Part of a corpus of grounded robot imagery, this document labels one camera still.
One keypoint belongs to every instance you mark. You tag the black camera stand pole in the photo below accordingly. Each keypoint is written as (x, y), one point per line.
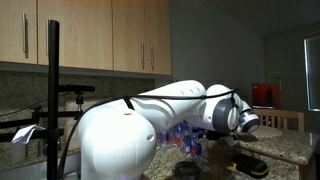
(53, 79)

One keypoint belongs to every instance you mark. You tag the wooden wall cabinets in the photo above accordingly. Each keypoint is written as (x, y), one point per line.
(117, 35)

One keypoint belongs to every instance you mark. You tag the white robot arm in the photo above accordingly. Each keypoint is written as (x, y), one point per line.
(118, 137)

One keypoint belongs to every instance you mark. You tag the black zippered case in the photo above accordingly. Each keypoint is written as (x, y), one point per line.
(251, 166)

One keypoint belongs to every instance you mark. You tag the water bottle blue cap right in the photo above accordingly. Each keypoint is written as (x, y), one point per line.
(164, 140)

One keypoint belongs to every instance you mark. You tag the left window blind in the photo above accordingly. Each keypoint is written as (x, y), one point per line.
(312, 70)

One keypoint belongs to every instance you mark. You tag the water bottle blue cap middle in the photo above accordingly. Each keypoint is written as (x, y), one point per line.
(178, 132)

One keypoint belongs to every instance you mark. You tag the red box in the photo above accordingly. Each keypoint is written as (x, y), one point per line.
(265, 96)

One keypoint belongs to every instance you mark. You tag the wooden chair right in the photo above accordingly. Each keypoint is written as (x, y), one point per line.
(280, 118)

